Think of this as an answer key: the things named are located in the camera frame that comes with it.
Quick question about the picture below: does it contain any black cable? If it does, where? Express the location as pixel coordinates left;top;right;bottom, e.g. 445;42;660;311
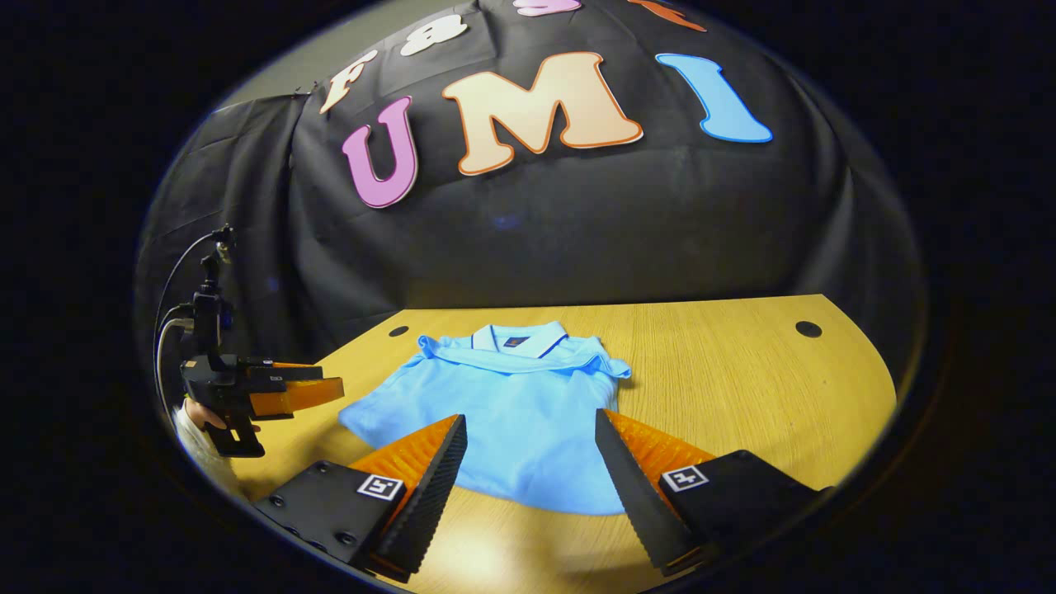
153;229;225;413

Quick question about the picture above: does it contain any black backdrop cloth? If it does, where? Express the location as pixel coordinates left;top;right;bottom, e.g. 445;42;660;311
134;0;926;390

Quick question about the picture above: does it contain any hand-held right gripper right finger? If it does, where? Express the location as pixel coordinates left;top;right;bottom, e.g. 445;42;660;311
594;408;836;578

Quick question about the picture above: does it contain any light blue T-shirt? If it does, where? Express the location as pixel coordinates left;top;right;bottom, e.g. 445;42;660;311
337;321;634;517

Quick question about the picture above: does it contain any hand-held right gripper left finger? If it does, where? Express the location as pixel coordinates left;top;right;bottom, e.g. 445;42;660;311
252;414;469;583

